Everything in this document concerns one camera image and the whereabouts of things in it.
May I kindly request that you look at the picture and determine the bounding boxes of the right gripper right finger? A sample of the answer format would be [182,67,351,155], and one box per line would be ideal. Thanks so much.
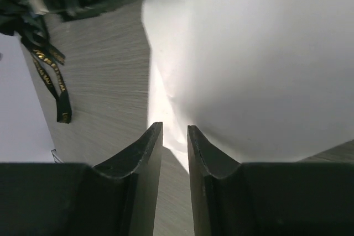
[188,125,353,235]

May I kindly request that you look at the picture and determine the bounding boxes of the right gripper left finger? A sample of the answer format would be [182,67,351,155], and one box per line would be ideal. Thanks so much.
[1,122,163,235]

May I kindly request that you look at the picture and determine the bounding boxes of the white wrapping paper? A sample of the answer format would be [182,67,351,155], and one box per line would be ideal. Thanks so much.
[142,0,353,169]

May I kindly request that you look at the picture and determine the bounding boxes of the black ribbon gold letters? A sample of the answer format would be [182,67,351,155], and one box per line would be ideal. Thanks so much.
[0,0,73,124]

